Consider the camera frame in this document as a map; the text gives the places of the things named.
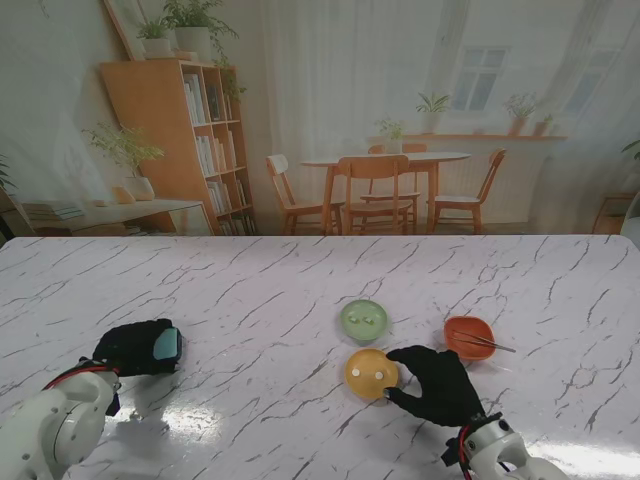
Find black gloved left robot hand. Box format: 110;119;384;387
92;318;179;379

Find red cable of right arm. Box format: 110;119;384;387
457;424;474;471

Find green round dish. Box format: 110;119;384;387
339;298;392;346

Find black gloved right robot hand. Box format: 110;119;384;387
385;344;487;429

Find teal lidded pill box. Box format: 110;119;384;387
152;327;187;362

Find orange bowl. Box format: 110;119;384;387
443;315;497;362

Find red cable of arm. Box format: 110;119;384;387
42;365;119;392
457;424;474;471

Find red cable of left arm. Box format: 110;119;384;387
42;365;119;392

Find steel tweezers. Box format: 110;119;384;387
457;330;517;353

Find yellow round dish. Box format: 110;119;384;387
343;348;401;400

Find printed room scene backdrop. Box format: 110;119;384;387
0;0;640;238

